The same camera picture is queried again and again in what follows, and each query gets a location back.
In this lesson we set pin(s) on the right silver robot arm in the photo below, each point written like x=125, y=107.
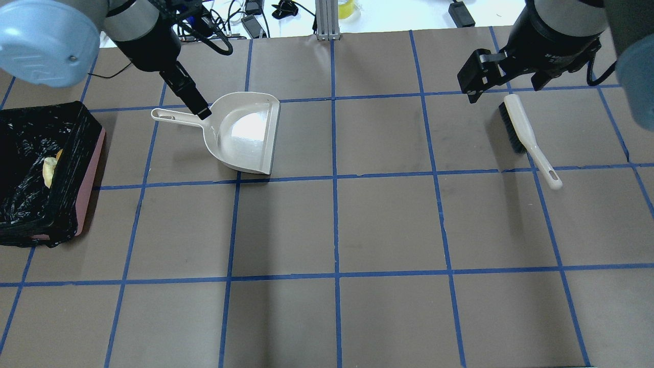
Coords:
x=630, y=25

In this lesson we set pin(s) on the yellow tape roll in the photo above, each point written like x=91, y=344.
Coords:
x=347, y=9

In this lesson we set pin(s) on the black webcam clip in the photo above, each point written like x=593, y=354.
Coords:
x=284, y=9

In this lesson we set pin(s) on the beige hand brush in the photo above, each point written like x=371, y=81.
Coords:
x=522, y=138

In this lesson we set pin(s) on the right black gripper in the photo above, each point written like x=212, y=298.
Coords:
x=554, y=38

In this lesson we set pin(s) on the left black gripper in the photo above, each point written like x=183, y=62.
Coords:
x=155, y=49

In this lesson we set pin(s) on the black power adapter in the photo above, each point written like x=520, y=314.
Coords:
x=460, y=15

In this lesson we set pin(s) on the beige plastic dustpan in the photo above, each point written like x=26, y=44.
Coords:
x=240, y=132

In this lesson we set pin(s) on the aluminium frame post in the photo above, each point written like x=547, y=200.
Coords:
x=327, y=20

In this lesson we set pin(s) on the pink bin with black bag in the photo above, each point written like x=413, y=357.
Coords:
x=32, y=214

